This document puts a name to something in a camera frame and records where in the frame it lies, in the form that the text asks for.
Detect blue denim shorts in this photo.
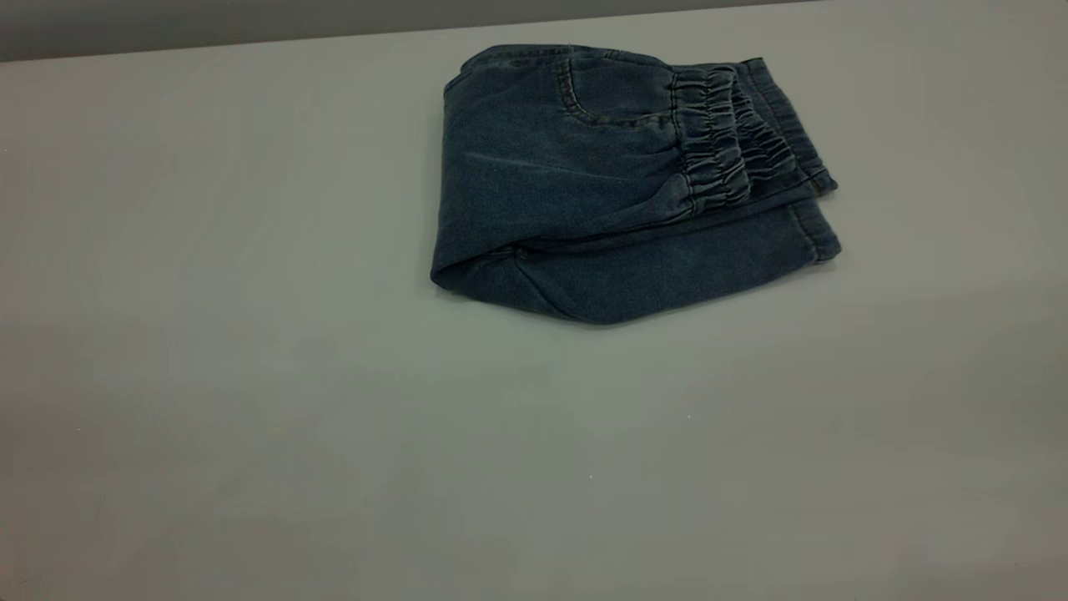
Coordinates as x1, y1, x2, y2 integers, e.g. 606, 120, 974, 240
430, 43, 842, 325

